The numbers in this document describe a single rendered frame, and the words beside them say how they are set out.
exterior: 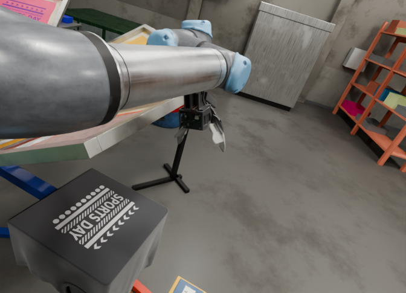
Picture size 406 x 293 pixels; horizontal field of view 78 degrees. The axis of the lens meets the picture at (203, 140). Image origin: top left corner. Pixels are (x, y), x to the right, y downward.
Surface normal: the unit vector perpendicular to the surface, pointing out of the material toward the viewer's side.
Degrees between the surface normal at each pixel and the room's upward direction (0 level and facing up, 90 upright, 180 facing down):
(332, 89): 90
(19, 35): 32
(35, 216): 0
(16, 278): 0
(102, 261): 0
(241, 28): 90
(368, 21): 90
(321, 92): 90
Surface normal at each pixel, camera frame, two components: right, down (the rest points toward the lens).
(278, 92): -0.15, 0.46
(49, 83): 0.65, 0.25
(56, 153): -0.38, 0.37
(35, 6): 0.29, -0.43
